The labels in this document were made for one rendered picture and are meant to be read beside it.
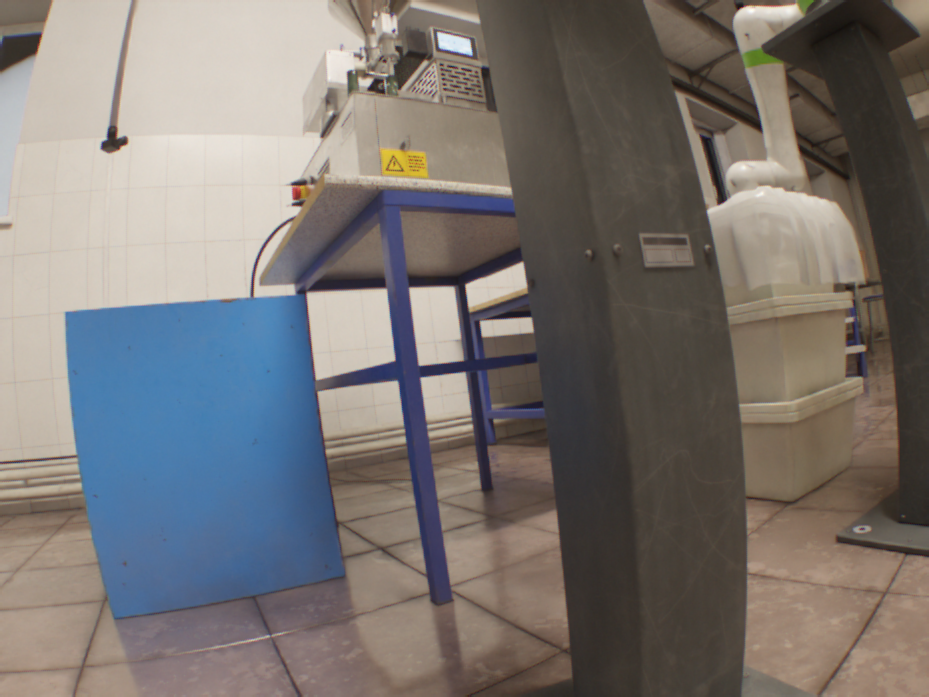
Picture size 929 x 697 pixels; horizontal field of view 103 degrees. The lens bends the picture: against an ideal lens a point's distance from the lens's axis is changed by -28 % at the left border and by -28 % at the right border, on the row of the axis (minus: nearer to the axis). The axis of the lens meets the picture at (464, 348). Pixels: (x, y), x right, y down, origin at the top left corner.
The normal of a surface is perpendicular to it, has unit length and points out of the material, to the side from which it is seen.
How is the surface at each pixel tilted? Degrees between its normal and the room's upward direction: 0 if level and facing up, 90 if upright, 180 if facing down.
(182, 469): 90
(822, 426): 96
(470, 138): 90
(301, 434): 90
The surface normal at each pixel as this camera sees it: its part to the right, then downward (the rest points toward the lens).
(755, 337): -0.90, 0.21
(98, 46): 0.51, -0.11
